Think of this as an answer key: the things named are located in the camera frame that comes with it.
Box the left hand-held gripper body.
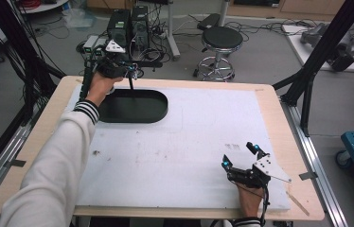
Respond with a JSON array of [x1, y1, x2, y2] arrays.
[[94, 39, 130, 79]]

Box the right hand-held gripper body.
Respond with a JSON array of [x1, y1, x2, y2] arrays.
[[226, 153, 292, 190]]

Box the dark oval tray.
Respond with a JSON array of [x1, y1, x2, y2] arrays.
[[97, 60, 169, 125]]

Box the person's left hand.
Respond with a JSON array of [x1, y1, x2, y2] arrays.
[[86, 72, 124, 107]]

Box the person's right hand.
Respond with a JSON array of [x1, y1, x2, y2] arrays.
[[235, 181, 264, 219]]

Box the small white power box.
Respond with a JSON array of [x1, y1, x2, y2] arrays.
[[93, 38, 109, 55], [82, 34, 99, 55]]

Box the black computer tower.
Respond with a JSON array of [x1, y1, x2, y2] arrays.
[[130, 5, 150, 50], [106, 9, 133, 48]]

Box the grey tape strip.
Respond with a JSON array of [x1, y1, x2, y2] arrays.
[[298, 171, 319, 182], [3, 158, 27, 168]]

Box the thin wooden stick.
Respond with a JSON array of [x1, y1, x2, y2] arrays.
[[285, 190, 310, 218]]

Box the white foam mat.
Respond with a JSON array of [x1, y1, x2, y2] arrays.
[[65, 83, 292, 212]]

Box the grey metal table leg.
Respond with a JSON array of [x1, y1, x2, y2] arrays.
[[165, 0, 182, 61]]

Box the clear plastic bag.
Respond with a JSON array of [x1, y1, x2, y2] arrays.
[[62, 7, 97, 30]]

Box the black flat foot pedal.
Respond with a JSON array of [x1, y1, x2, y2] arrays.
[[196, 12, 221, 31]]

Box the black round stool chrome base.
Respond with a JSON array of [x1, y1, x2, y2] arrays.
[[192, 26, 244, 82]]

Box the white floor board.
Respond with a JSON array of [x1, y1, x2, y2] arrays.
[[281, 24, 354, 74]]

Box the grey robot device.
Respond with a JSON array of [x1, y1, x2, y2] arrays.
[[300, 23, 354, 72]]

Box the left gripper black sleeved cable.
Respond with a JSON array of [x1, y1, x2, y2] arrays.
[[78, 56, 99, 102]]

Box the right gripper thin black cable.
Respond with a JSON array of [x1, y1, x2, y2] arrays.
[[236, 183, 270, 227]]

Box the aluminium rail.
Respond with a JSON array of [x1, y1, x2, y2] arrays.
[[279, 99, 350, 227], [0, 100, 48, 209]]

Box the hanging black cable bundle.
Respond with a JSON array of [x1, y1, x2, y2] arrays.
[[0, 6, 58, 127]]

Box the black metal frame strut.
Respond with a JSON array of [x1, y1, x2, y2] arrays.
[[272, 0, 354, 137], [0, 0, 66, 127]]

